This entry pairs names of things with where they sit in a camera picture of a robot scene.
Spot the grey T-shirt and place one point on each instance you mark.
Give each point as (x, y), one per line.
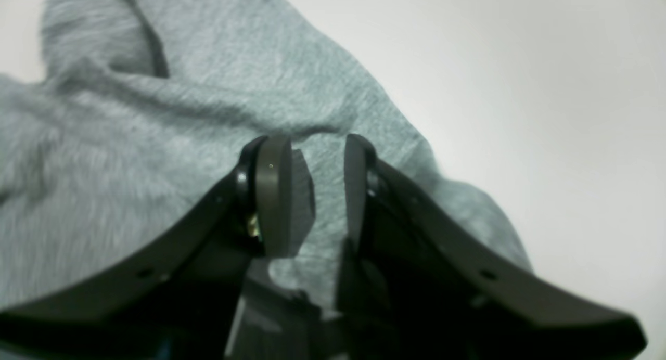
(147, 103)

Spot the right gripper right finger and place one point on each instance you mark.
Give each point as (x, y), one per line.
(448, 296)

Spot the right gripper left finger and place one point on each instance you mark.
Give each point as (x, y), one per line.
(180, 296)

